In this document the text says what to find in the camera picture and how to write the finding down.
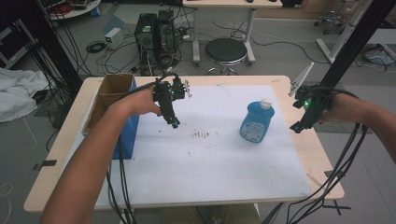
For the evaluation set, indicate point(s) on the small white box device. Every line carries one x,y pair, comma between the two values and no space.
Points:
113,38

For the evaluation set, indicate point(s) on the white metal stand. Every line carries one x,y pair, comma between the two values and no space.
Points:
342,37

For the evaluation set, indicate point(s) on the blue detergent bottle white cap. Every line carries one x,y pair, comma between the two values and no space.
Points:
256,123

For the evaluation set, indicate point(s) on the person's right hand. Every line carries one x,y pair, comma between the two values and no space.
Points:
344,107

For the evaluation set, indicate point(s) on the white desk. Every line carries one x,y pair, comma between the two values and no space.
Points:
232,3

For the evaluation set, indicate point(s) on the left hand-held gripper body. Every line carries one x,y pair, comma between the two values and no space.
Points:
166,93

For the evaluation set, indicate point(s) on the black tape strip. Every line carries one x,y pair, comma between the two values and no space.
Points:
46,163

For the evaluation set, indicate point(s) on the black computer tower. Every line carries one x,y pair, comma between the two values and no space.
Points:
166,31
145,34

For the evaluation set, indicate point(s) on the black metal frame post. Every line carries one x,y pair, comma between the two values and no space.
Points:
46,43
358,40

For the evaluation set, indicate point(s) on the black round stool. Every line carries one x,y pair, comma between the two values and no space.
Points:
225,49

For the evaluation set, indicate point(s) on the cardboard box with blue sides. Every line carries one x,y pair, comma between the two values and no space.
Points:
107,99

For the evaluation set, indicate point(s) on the person's left hand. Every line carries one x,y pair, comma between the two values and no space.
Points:
141,102

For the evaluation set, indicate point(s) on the white cloth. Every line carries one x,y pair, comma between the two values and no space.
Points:
17,93

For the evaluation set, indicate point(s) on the black tape cross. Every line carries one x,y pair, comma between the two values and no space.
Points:
337,207

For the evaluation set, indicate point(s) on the office chair wheel base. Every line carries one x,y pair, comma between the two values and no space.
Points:
331,21

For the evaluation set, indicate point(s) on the round white table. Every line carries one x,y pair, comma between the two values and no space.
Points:
76,11

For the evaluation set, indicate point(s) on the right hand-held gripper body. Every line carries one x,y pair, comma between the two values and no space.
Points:
316,101

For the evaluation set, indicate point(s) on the white table mat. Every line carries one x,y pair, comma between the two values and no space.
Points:
211,168

